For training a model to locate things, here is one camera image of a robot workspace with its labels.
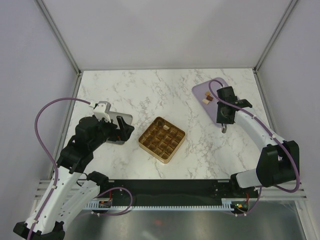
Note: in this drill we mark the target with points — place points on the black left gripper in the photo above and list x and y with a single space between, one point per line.
123 134

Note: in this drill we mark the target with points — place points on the left aluminium frame post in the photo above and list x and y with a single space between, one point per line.
57 34

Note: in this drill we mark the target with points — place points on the white square chocolate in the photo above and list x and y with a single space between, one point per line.
205 101

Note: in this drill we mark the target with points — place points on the metal tongs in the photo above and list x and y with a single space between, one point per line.
224 128

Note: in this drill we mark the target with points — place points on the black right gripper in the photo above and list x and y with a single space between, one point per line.
219 119

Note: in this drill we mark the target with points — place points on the gold chocolate tin box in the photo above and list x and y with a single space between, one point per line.
160 143

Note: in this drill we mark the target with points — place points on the aluminium frame post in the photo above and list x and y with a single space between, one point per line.
57 34
276 33

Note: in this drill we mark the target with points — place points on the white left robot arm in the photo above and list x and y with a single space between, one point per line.
54 213

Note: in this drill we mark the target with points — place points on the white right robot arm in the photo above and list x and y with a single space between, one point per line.
278 162

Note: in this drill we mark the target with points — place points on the right aluminium frame post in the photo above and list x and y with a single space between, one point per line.
276 33

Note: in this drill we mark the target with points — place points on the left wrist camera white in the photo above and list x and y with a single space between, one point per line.
101 111

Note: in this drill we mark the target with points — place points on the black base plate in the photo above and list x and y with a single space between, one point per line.
179 192

